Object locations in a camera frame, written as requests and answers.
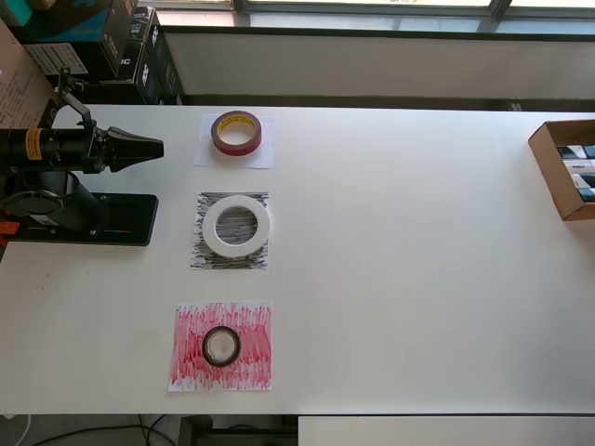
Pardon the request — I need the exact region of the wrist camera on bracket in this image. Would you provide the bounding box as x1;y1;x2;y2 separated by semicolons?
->
51;66;99;134

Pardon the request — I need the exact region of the teal black printed box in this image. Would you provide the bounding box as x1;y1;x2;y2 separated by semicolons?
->
0;0;116;46

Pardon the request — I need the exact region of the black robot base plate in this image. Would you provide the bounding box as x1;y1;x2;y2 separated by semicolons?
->
13;192;160;248

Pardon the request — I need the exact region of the dark window frame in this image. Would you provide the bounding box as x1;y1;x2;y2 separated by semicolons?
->
157;0;595;38

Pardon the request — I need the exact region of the black scribbled paper sheet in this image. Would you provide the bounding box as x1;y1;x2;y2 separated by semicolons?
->
189;190;271;271

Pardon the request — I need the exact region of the white rectangular board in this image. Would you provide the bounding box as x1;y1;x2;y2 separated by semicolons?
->
297;415;595;446

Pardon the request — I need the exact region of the black tape roll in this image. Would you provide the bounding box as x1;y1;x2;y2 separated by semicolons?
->
201;325;242;369

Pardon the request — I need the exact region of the orange black table clamp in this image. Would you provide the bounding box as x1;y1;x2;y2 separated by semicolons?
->
0;208;22;239

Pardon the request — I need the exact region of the red tape roll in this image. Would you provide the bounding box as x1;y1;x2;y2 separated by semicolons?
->
210;110;263;158

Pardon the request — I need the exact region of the black floor cable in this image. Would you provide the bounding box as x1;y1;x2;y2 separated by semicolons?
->
27;413;182;446

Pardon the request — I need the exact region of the large brown cardboard box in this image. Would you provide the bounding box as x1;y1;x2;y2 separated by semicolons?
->
0;18;64;140

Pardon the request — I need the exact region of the black box white label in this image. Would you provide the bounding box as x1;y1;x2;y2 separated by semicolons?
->
22;0;140;85

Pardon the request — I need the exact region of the white floor cable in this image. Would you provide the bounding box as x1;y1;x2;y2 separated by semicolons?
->
0;412;33;446

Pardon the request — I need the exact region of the open brown cardboard tray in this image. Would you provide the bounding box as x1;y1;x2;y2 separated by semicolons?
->
528;119;595;222

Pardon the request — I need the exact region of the plain white paper sheet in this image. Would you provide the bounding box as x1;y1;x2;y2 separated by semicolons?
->
193;113;276;170

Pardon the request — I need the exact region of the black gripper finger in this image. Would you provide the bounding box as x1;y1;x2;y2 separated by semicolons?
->
108;125;165;151
108;148;165;174

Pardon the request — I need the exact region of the white tape roll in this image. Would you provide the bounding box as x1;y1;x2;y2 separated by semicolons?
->
201;194;272;259

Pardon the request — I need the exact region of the black table leg frame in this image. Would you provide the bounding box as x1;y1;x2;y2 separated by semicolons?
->
178;414;298;446

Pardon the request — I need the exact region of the red scribbled paper sheet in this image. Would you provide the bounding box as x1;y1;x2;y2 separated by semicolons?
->
167;300;273;393

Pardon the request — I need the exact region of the black box white lettering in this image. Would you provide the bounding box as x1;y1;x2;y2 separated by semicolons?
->
46;7;162;106
148;22;188;107

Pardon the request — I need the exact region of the white carton black lettering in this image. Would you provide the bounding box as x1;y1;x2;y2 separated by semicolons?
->
561;159;595;177

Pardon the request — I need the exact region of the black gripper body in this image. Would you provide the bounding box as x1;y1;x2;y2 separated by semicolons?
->
78;123;113;176

